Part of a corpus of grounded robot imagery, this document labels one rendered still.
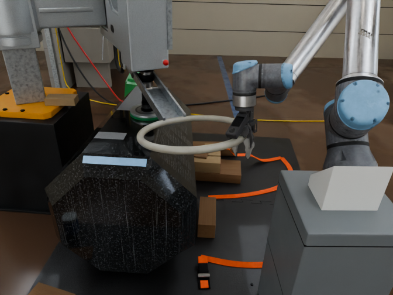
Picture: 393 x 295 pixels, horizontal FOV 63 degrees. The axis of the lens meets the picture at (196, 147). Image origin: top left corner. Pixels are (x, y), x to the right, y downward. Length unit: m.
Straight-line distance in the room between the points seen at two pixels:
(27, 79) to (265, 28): 5.30
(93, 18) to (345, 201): 1.89
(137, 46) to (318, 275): 1.36
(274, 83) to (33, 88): 1.73
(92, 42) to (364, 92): 4.03
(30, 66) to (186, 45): 4.78
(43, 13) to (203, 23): 4.74
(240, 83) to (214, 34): 5.65
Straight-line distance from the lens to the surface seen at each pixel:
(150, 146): 1.25
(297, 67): 1.38
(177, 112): 1.69
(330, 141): 1.34
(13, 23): 2.31
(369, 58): 1.26
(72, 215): 1.83
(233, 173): 2.77
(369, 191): 1.35
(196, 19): 6.78
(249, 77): 1.21
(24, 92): 2.49
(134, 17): 1.77
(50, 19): 2.39
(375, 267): 1.46
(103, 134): 1.83
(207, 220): 2.25
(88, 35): 4.76
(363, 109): 1.15
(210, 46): 6.89
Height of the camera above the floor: 1.65
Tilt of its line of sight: 30 degrees down
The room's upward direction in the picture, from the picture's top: 2 degrees clockwise
